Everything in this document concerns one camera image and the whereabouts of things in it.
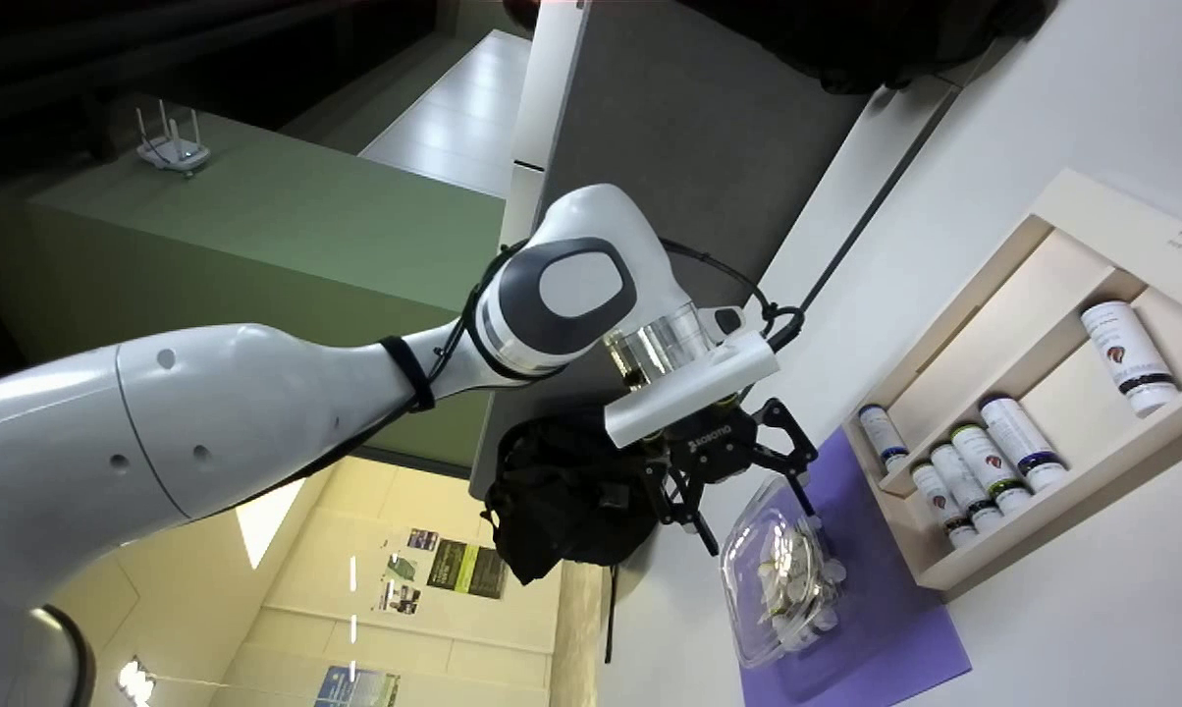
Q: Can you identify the dark wall poster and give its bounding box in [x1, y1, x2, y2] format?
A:
[424, 536, 473, 596]
[469, 544, 511, 604]

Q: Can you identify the green-banded white-label bottle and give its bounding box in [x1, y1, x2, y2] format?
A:
[945, 422, 1036, 519]

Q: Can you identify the olive-banded white-label bottle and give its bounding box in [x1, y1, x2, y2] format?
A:
[906, 461, 983, 555]

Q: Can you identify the blue wall poster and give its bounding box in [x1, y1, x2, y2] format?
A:
[312, 661, 405, 707]

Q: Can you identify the white wireless router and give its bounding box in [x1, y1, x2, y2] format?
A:
[130, 93, 216, 178]

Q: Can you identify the wooden compartment tray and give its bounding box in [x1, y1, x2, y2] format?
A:
[842, 165, 1182, 600]

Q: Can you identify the black-banded white-label bottle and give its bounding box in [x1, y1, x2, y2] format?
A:
[1080, 297, 1182, 423]
[928, 440, 1010, 540]

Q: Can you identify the purple mat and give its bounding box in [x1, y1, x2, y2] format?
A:
[719, 423, 975, 707]

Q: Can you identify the grey desk partition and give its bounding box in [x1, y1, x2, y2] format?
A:
[504, 0, 883, 438]

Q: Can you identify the clear plastic container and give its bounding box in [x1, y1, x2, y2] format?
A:
[719, 506, 858, 680]

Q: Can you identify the black backpack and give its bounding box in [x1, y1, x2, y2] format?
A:
[478, 414, 681, 668]

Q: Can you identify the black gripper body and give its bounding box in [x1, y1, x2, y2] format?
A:
[626, 402, 769, 506]

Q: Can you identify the blue-banded white-label bottle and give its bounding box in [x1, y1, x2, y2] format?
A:
[979, 388, 1071, 499]
[851, 402, 917, 481]

